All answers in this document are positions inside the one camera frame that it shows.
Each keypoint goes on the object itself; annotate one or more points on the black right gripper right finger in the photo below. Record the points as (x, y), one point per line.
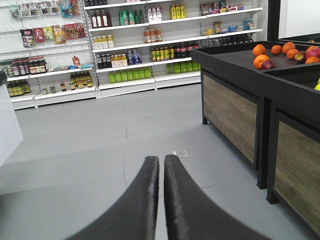
(191, 215)

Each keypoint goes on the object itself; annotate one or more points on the steel floor plate far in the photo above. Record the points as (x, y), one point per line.
(181, 153)

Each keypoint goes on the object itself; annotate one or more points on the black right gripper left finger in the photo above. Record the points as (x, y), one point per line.
(134, 215)

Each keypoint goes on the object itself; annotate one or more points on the orange fruit back left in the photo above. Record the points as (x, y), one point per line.
(259, 49)

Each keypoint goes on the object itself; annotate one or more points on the white chest freezer near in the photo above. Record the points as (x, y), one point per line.
(10, 131)

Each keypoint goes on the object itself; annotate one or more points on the orange fruit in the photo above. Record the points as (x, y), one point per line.
(259, 60)
(259, 49)

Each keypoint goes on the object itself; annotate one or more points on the white store shelving unit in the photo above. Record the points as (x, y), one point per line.
(55, 51)

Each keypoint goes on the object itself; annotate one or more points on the orange fruit front left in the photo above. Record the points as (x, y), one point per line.
(259, 60)

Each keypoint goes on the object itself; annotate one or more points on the wooden black-framed produce stand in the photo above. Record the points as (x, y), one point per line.
(239, 99)

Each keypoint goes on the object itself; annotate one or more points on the red apple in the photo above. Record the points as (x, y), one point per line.
(268, 64)

